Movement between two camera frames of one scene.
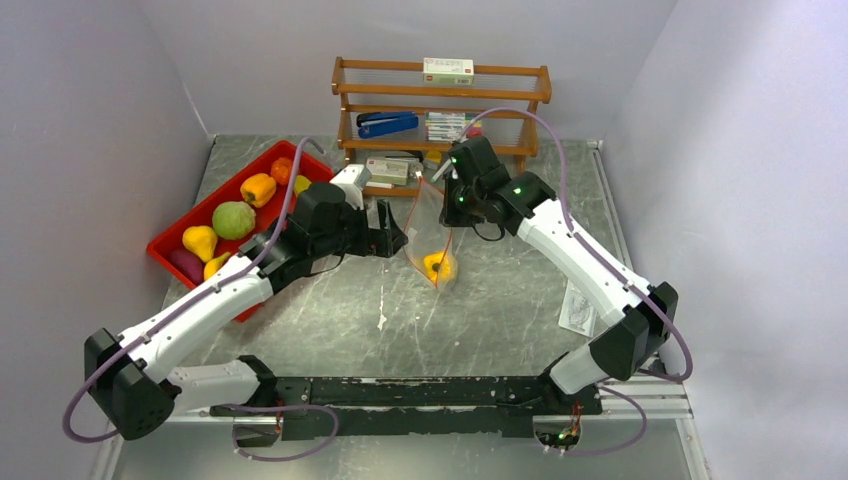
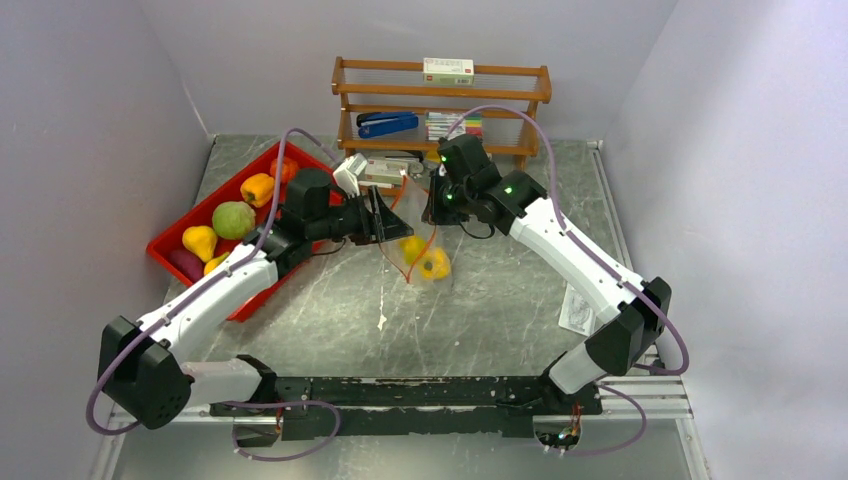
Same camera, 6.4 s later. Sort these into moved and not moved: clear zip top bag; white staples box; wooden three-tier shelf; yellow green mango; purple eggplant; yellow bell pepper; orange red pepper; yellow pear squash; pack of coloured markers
Moved: yellow bell pepper; yellow green mango; clear zip top bag
Not moved: yellow pear squash; white staples box; pack of coloured markers; purple eggplant; orange red pepper; wooden three-tier shelf
